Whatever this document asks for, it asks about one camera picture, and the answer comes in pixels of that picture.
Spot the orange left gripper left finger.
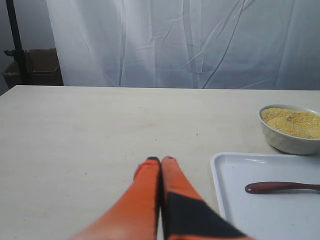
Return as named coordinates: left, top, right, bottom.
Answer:
left=71, top=157, right=161, bottom=240

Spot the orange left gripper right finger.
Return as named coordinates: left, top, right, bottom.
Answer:
left=161, top=156, right=252, bottom=240

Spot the dark brown wooden spoon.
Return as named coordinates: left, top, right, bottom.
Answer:
left=244, top=181, right=320, bottom=194

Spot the yellow grainy powder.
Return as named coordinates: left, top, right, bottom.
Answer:
left=261, top=107, right=320, bottom=139

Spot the white rectangular plastic tray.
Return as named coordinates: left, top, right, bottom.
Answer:
left=210, top=152, right=320, bottom=240

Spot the white ceramic bowl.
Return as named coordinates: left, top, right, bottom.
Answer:
left=258, top=104, right=320, bottom=155

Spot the brown cardboard box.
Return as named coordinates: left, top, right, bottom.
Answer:
left=2, top=48, right=64, bottom=89

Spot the white wrinkled backdrop cloth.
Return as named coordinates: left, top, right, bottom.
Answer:
left=47, top=0, right=320, bottom=90

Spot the black stand pole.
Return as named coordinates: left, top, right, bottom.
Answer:
left=4, top=0, right=30, bottom=85

